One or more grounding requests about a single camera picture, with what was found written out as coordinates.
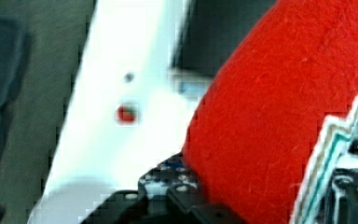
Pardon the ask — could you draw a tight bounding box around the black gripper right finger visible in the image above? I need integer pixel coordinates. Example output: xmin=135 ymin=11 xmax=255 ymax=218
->
xmin=320 ymin=132 xmax=358 ymax=224

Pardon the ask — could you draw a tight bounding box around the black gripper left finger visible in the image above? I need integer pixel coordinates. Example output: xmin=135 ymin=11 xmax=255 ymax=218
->
xmin=80 ymin=153 xmax=246 ymax=224

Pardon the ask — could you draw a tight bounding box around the red ketchup bottle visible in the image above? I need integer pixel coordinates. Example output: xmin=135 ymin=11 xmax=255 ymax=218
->
xmin=183 ymin=0 xmax=358 ymax=224

